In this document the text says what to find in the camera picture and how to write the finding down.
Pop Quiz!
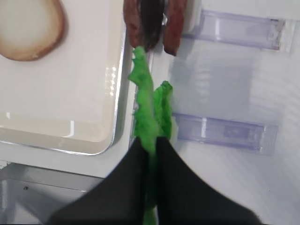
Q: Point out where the round bread slice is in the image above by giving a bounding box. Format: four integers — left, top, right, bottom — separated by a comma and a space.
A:
0, 0, 65, 61

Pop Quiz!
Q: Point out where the green lettuce leaf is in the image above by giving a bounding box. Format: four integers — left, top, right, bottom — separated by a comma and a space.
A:
128, 46, 158, 225
154, 81, 173, 140

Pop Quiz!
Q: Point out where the dark brown meat patty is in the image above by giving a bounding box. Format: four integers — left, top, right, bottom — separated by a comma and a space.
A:
123, 0, 165, 52

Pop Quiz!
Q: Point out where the clear acrylic rack right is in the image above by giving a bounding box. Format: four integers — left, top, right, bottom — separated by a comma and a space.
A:
131, 9, 291, 156

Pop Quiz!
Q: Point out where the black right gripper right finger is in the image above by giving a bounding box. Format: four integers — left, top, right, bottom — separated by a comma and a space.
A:
156, 137, 261, 225

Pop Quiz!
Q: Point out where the lighter brown meat patty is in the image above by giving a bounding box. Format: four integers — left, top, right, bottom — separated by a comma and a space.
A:
163, 0, 188, 56

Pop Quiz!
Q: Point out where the white rectangular tray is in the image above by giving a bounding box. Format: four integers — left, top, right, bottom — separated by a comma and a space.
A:
0, 0, 125, 155

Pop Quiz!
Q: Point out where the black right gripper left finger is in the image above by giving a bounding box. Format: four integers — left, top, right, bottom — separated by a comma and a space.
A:
48, 138, 148, 225

